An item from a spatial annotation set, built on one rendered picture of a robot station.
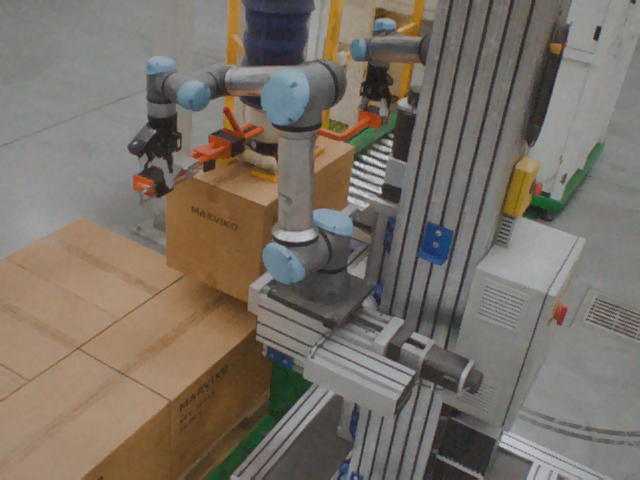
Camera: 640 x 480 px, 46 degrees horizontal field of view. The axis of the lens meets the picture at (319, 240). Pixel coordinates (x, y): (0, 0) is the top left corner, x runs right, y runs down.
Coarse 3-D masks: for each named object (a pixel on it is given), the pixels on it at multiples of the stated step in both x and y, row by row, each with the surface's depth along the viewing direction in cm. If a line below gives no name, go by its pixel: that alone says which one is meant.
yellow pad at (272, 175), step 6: (318, 144) 274; (318, 150) 270; (324, 150) 274; (276, 156) 256; (258, 168) 253; (252, 174) 252; (258, 174) 251; (264, 174) 250; (270, 174) 250; (276, 174) 250; (270, 180) 249; (276, 180) 249
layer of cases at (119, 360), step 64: (64, 256) 292; (128, 256) 297; (0, 320) 256; (64, 320) 260; (128, 320) 264; (192, 320) 268; (256, 320) 272; (0, 384) 231; (64, 384) 234; (128, 384) 237; (192, 384) 242; (256, 384) 287; (0, 448) 211; (64, 448) 213; (128, 448) 222; (192, 448) 259
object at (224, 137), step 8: (224, 128) 244; (208, 136) 239; (216, 136) 240; (224, 136) 241; (232, 136) 242; (240, 136) 242; (224, 144) 236; (232, 144) 236; (240, 144) 240; (224, 152) 238; (232, 152) 238; (240, 152) 241
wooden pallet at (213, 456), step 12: (264, 396) 297; (252, 408) 291; (264, 408) 302; (240, 420) 285; (252, 420) 295; (228, 432) 279; (240, 432) 295; (216, 444) 274; (228, 444) 289; (204, 456) 269; (216, 456) 283; (192, 468) 264; (204, 468) 278
